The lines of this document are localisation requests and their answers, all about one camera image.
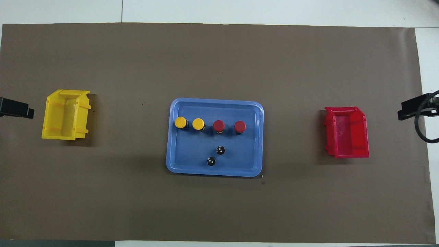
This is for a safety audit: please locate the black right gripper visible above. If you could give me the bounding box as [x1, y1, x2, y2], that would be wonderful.
[398, 91, 439, 121]

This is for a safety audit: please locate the yellow plastic bin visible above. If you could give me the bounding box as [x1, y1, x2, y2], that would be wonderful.
[41, 89, 92, 141]

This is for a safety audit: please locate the red plastic bin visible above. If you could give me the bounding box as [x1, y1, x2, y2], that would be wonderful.
[324, 106, 370, 159]

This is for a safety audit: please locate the blue plastic tray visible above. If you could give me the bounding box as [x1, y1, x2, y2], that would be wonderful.
[166, 98, 264, 178]

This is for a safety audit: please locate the brown paper table mat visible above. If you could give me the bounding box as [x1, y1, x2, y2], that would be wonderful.
[0, 22, 436, 243]

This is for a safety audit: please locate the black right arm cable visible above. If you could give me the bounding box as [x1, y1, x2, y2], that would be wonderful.
[414, 91, 439, 143]

